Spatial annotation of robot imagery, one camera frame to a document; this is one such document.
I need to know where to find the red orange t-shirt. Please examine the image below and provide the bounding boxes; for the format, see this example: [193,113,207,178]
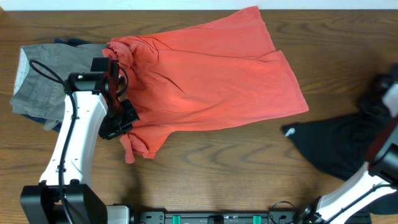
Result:
[103,6,308,164]

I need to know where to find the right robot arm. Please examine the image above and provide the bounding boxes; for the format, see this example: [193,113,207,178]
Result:
[306,118,397,224]

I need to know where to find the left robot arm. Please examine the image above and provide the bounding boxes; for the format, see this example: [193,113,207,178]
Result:
[20,57,139,223]

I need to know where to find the folded navy blue garment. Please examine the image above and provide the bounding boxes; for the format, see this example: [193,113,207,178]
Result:
[21,37,94,133]

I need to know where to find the folded grey shorts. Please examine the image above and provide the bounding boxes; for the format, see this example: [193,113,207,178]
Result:
[9,43,108,131]

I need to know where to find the black garment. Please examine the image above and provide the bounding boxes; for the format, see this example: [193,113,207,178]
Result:
[281,64,397,215]

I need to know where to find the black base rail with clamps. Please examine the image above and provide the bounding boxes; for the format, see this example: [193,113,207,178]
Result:
[130,201,312,224]

